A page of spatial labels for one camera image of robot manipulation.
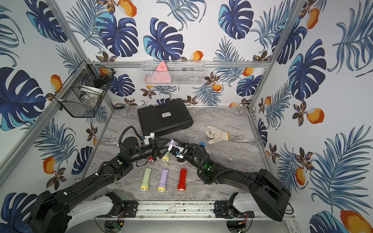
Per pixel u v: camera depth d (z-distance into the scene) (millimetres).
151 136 743
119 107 1209
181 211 749
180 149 630
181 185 799
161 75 904
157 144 647
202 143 976
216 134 1024
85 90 792
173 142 713
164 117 1061
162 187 787
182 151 619
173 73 1004
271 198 422
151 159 681
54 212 387
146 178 822
